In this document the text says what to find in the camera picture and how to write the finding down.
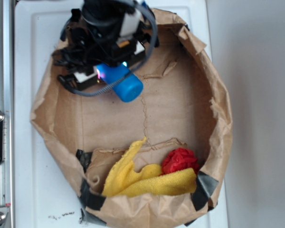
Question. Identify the white plastic lid tray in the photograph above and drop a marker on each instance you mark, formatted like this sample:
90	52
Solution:
43	196

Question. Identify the yellow cloth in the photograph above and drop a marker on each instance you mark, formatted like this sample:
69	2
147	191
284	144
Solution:
122	179

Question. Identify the red crumpled cloth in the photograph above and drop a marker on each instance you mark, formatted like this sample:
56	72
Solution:
180	159

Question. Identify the aluminium extrusion rail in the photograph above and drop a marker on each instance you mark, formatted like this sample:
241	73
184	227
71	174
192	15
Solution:
6	103

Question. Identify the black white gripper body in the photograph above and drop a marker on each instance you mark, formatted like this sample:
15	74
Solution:
111	32

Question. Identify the brown paper bag tray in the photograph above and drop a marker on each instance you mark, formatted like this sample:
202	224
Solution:
184	103

